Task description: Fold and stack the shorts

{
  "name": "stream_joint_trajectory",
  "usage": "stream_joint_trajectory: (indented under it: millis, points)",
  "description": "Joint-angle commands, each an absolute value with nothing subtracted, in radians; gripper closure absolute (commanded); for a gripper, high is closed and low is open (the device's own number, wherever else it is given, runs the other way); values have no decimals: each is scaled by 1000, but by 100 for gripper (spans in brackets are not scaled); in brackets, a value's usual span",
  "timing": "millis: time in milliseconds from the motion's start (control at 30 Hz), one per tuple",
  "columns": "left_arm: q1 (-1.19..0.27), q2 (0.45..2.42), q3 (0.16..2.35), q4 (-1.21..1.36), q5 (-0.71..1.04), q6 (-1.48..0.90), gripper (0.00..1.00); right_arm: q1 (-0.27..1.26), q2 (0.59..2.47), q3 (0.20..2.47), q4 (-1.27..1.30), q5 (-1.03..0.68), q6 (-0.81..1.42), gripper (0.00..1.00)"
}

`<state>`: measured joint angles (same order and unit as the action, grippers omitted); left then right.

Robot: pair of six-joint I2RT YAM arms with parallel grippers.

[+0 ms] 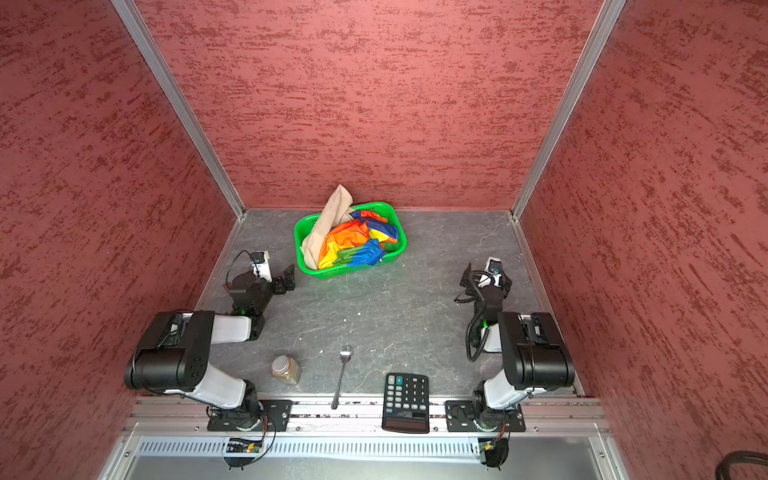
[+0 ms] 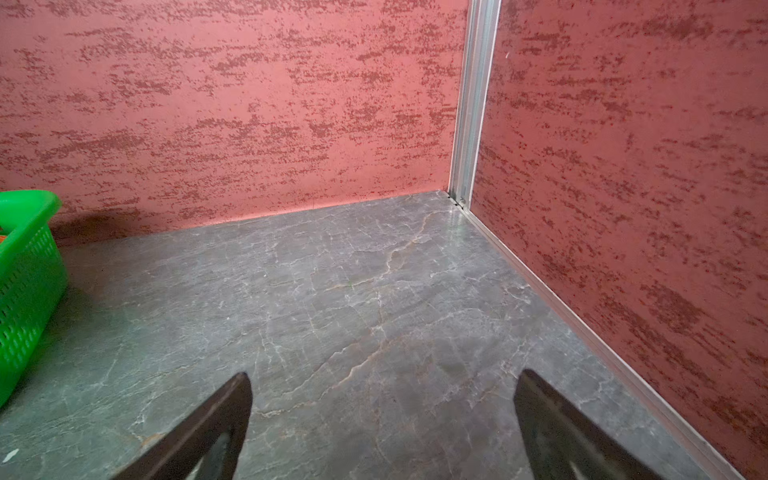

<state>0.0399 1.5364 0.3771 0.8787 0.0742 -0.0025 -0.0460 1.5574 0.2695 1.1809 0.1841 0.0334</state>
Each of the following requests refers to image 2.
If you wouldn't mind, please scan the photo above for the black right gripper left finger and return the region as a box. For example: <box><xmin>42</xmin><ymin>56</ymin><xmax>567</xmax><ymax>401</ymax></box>
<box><xmin>116</xmin><ymin>372</ymin><xmax>253</xmax><ymax>479</ymax></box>

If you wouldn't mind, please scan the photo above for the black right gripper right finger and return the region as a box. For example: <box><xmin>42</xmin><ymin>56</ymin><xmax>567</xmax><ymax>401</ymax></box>
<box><xmin>514</xmin><ymin>369</ymin><xmax>660</xmax><ymax>479</ymax></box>

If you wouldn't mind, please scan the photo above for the green plastic basket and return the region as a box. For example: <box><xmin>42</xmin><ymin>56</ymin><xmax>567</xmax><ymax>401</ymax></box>
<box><xmin>1</xmin><ymin>190</ymin><xmax>68</xmax><ymax>404</ymax></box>

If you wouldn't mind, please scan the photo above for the aluminium corner post right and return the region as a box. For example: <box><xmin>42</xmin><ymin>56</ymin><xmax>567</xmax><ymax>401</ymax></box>
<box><xmin>448</xmin><ymin>0</ymin><xmax>502</xmax><ymax>210</ymax></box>

